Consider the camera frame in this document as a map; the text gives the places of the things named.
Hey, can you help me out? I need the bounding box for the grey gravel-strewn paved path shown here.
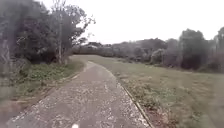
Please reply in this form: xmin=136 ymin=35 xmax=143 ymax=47
xmin=4 ymin=60 xmax=152 ymax=128

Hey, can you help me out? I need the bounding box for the row of trees and bushes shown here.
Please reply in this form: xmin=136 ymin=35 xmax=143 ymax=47
xmin=72 ymin=27 xmax=224 ymax=74

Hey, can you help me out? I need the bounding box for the grass field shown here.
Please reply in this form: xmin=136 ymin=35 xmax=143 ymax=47
xmin=71 ymin=54 xmax=224 ymax=128

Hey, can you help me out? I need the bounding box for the grass and weed verge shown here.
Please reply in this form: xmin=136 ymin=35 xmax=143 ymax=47
xmin=0 ymin=58 xmax=86 ymax=114

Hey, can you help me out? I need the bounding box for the wood of tall trees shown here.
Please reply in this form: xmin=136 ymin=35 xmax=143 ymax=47
xmin=0 ymin=0 xmax=97 ymax=78

